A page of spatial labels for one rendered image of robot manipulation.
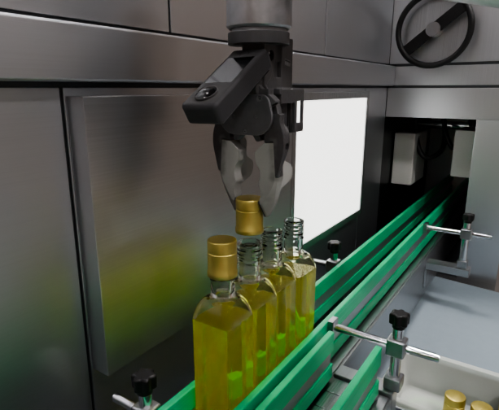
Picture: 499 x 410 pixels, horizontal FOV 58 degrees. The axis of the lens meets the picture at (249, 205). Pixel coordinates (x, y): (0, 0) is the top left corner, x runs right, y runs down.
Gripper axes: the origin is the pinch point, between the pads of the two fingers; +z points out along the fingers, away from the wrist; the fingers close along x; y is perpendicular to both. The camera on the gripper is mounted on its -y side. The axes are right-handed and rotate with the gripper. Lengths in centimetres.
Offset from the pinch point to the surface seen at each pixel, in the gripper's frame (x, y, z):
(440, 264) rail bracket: -11, 80, 33
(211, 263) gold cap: 0.3, -7.4, 5.3
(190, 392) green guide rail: 3.4, -8.4, 22.8
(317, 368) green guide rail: -6.3, 8.3, 25.5
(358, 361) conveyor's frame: -6.2, 27.6, 35.3
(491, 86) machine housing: -15, 102, -14
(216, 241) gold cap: 0.0, -6.7, 2.7
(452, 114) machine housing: -6, 101, -6
